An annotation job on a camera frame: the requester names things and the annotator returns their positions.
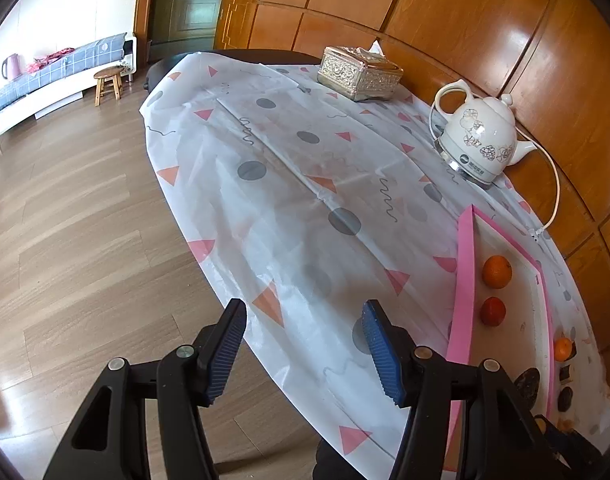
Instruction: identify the dark clothing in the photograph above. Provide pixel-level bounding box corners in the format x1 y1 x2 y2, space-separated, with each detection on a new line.
312 442 401 480

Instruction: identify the small wooden stool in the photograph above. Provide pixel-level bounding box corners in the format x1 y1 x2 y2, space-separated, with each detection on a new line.
94 66 124 107

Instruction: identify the silver ornate tissue box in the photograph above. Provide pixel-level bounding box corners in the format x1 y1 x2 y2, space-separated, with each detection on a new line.
317 42 404 103

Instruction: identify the wooden glass door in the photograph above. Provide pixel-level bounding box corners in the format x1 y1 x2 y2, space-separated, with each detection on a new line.
150 0 236 56

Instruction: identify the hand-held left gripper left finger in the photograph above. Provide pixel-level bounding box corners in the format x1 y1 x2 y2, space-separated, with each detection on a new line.
42 298 248 480

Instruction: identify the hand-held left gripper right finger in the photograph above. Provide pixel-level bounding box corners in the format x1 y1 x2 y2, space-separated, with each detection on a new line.
361 300 571 480

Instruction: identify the pink shallow tray box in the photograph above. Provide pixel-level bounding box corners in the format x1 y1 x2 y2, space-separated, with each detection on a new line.
437 204 556 461

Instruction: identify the white floral electric kettle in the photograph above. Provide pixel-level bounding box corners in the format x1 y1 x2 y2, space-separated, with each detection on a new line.
430 80 537 188

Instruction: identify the red cloth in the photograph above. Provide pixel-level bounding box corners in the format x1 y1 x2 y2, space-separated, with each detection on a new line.
25 47 76 73

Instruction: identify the white patterned tablecloth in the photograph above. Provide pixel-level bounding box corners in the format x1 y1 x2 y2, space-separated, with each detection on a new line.
139 52 610 480

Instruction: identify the bench with blue checked cover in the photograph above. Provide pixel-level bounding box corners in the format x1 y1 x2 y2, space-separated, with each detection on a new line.
0 32 138 141

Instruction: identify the white power cord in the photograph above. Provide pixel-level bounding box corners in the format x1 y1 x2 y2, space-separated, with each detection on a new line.
515 127 561 241

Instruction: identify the red tomato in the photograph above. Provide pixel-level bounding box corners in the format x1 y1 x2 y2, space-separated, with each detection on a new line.
480 297 507 327

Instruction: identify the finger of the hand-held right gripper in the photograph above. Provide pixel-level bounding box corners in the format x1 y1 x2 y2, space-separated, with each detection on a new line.
542 417 608 476

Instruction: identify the black table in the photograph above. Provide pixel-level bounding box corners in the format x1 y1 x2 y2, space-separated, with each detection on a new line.
145 49 321 91

